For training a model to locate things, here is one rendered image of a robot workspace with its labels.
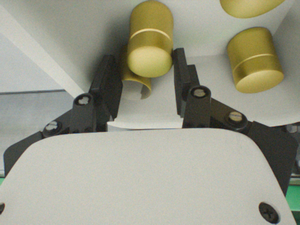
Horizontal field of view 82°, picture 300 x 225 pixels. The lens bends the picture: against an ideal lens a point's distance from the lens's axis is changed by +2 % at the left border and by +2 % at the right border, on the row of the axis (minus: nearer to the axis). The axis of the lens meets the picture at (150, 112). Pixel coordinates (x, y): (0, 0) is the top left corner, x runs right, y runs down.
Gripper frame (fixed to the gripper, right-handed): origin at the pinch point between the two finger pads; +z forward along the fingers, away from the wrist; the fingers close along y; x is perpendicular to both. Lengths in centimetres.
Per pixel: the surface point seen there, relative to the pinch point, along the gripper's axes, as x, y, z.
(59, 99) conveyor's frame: -9.3, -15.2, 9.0
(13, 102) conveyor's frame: -9.5, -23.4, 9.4
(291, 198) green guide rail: -14.0, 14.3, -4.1
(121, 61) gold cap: -0.4, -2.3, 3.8
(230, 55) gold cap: -1.2, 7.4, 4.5
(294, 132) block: -9.0, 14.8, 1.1
